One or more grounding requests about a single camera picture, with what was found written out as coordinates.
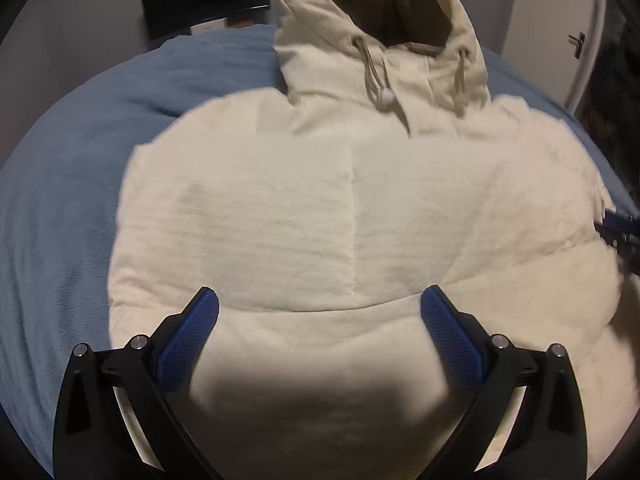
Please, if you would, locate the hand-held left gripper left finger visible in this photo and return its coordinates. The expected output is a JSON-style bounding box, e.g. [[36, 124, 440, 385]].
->
[[52, 286, 224, 480]]

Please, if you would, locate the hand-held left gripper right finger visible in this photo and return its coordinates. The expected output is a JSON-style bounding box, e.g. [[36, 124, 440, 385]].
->
[[420, 285, 589, 480]]

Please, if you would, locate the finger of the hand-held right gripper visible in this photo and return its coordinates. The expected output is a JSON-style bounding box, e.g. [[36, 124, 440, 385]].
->
[[594, 224, 640, 267], [600, 210, 640, 235]]

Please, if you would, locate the cream hooded puffer jacket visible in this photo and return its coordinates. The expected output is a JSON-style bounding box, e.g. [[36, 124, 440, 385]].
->
[[107, 0, 632, 480]]

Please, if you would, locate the pile of dark clothes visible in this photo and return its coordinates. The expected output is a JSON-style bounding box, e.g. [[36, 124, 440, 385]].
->
[[582, 10, 640, 213]]

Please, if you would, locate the blue fleece blanket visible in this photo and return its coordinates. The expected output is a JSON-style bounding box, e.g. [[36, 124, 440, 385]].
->
[[0, 24, 640, 480]]

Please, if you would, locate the white door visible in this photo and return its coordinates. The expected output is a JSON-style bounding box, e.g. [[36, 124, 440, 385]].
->
[[499, 0, 609, 111]]

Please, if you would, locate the white box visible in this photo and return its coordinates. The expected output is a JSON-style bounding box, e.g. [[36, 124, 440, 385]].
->
[[190, 18, 232, 36]]

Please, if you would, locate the black monitor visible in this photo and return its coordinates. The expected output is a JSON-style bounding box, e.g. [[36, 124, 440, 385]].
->
[[138, 0, 274, 41]]

